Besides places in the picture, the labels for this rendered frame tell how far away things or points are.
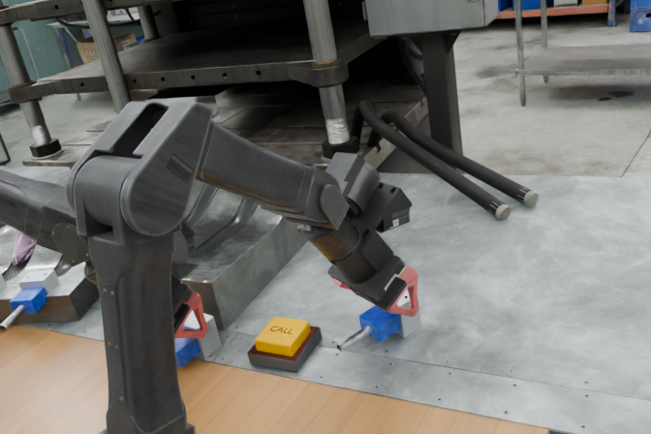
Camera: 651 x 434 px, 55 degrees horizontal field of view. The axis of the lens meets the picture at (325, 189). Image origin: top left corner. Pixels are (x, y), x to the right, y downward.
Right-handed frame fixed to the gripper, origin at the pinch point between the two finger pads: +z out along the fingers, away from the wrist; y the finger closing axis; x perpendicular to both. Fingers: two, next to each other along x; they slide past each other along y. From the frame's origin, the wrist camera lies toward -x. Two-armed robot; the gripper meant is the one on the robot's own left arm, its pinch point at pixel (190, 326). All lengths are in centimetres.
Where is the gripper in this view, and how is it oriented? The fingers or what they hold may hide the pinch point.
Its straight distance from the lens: 97.1
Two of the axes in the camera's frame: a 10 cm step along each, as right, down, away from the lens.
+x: -4.2, 8.0, -4.2
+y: -8.0, -1.0, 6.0
